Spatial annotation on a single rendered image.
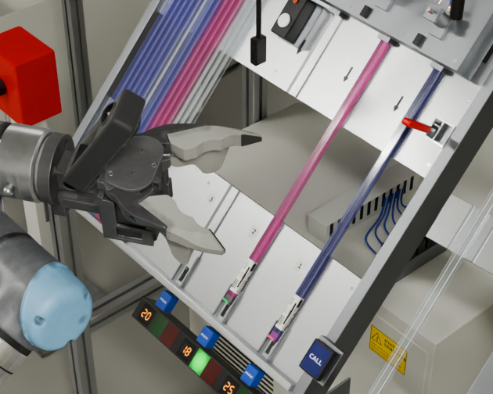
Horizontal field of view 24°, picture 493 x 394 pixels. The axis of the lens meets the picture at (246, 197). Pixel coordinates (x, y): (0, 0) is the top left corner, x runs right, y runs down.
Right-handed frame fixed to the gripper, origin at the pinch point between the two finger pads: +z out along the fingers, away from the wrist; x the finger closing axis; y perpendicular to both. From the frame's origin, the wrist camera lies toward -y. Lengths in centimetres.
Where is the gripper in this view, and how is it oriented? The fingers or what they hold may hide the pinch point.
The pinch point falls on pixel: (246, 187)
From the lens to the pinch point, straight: 108.2
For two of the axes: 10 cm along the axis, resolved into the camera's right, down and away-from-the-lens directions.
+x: -2.4, 7.3, -6.4
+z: 9.7, 1.7, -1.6
